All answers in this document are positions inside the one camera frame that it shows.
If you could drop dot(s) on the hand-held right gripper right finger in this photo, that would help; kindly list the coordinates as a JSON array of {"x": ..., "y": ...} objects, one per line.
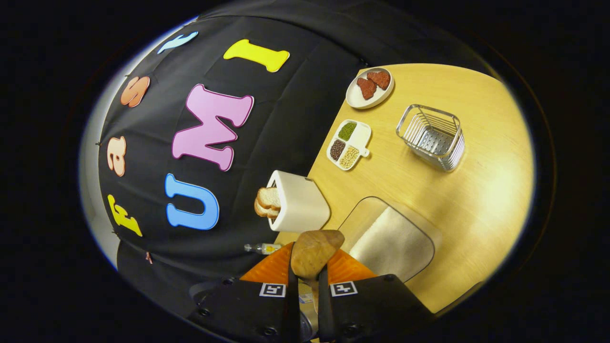
[{"x": 362, "y": 309}]

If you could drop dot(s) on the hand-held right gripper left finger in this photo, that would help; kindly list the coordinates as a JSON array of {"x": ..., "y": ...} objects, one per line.
[{"x": 257, "y": 309}]

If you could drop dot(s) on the wooden spoon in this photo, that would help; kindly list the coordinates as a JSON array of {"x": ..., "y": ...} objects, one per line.
[{"x": 314, "y": 252}]

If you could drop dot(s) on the white rice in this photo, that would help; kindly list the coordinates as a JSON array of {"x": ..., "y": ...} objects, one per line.
[{"x": 395, "y": 243}]

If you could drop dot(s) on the small clear glass bottle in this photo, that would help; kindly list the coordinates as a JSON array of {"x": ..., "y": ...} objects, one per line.
[{"x": 264, "y": 248}]

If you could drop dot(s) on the toast bread slice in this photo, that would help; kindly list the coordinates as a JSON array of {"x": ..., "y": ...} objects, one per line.
[
  {"x": 270, "y": 196},
  {"x": 266, "y": 212}
]

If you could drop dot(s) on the white toaster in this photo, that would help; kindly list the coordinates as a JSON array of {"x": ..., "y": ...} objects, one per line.
[{"x": 302, "y": 202}]

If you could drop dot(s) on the white divided bean dish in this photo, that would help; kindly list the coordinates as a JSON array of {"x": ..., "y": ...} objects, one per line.
[{"x": 363, "y": 136}]

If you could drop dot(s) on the black backdrop cloth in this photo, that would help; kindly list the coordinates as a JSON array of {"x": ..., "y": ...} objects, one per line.
[{"x": 286, "y": 119}]

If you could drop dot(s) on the round white plate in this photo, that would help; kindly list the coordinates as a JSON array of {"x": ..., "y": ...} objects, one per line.
[{"x": 355, "y": 97}]

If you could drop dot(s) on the red meat piece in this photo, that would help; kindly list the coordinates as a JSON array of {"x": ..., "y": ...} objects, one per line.
[
  {"x": 380, "y": 79},
  {"x": 367, "y": 88}
]

